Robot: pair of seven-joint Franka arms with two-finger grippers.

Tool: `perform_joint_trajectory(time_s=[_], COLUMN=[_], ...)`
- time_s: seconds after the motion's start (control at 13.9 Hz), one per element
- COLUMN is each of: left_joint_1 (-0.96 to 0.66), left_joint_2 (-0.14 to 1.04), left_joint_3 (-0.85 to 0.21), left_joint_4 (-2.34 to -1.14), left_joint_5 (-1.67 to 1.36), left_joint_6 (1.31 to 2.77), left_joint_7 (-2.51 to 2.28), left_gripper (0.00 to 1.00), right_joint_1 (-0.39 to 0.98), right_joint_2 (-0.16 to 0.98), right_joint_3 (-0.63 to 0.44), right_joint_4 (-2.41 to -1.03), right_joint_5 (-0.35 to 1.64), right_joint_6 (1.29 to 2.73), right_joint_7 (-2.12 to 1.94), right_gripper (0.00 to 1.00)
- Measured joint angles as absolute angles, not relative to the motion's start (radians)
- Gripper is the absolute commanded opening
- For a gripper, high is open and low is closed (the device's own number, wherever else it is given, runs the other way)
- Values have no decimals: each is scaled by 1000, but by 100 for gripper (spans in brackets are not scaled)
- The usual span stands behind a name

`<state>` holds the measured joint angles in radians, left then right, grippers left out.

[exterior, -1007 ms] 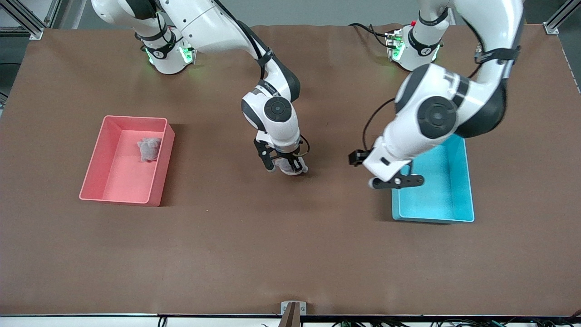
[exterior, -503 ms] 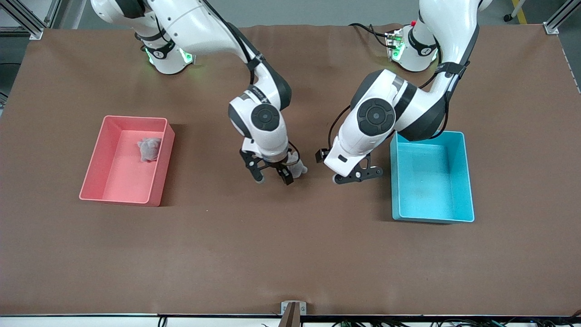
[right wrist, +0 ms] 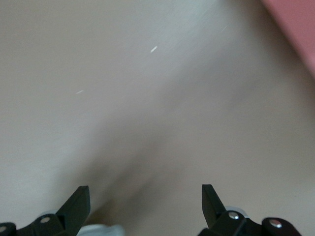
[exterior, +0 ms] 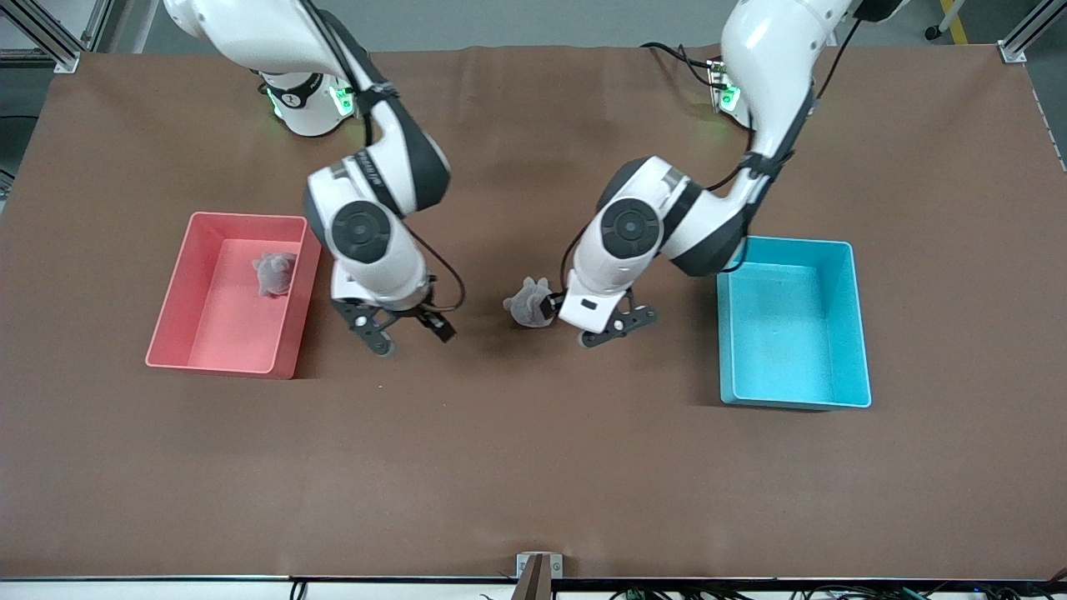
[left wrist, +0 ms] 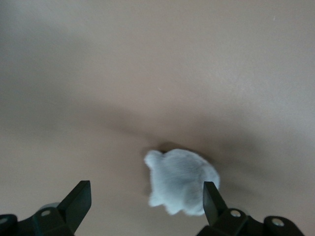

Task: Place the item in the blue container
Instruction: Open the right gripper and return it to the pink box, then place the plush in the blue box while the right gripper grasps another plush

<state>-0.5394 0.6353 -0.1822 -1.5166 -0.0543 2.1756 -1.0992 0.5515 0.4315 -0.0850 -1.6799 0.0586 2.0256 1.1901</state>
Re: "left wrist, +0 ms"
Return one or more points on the grey plush toy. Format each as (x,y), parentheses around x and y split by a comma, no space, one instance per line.
(177,177)

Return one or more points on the brown table cover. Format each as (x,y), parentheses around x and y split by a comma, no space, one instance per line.
(157,49)

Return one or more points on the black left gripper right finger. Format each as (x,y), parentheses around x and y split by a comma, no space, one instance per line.
(221,218)

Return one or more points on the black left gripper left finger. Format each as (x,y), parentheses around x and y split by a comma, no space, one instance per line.
(71,209)

